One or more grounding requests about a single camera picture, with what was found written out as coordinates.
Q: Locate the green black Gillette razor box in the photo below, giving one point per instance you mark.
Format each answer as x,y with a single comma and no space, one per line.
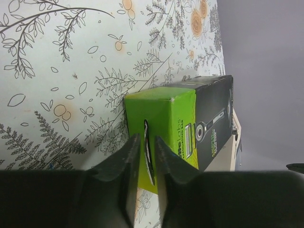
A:
193,117

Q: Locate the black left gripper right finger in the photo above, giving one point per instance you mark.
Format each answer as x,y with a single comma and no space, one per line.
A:
173,184

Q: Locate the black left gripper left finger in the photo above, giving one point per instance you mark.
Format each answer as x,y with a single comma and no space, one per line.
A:
115,187

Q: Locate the floral patterned tablecloth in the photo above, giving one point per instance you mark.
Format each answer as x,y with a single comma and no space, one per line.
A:
66,66

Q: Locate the white Harry's razor box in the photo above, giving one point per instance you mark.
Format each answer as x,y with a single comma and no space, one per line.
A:
236,143

